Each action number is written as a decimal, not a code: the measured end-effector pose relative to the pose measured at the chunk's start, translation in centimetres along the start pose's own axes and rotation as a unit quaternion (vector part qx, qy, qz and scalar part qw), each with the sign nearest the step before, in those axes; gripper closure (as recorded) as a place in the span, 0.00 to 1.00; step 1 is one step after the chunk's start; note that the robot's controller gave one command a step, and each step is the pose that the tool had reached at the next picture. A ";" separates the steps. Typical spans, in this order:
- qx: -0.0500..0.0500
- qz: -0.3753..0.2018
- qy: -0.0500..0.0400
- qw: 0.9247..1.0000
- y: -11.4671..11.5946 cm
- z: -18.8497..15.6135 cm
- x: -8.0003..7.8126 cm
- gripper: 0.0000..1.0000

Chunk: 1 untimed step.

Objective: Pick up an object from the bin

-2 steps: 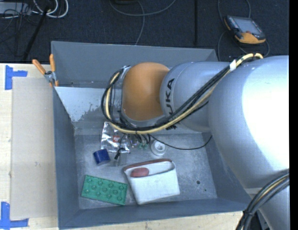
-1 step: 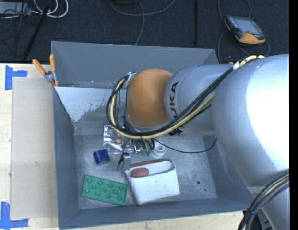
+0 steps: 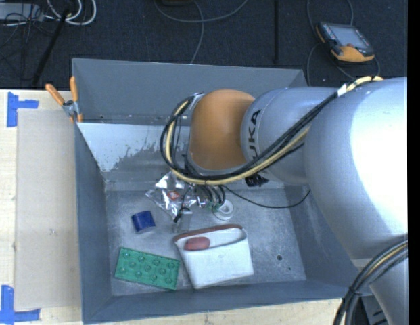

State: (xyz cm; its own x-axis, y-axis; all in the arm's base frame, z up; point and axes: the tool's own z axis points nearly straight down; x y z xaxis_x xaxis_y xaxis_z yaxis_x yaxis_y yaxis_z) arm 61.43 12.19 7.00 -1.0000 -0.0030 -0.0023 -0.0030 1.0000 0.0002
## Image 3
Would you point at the crumpled clear plastic packet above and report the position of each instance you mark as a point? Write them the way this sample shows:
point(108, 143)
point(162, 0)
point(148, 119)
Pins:
point(164, 195)

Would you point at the red oval toy food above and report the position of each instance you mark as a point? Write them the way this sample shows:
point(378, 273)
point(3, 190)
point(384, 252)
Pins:
point(197, 243)

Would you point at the blue cup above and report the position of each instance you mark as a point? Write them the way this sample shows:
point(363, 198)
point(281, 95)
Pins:
point(143, 221)

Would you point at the white box with red-brown rim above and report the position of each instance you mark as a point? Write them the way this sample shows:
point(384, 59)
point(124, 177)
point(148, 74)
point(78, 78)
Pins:
point(218, 266)

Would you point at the grey metal bin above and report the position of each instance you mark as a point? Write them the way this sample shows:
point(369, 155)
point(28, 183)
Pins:
point(274, 242)

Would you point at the green studded flat block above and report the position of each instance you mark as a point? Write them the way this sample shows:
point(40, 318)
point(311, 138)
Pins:
point(147, 269)

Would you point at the pale cardboard board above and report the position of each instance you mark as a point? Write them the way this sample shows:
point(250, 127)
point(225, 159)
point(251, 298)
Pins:
point(44, 198)

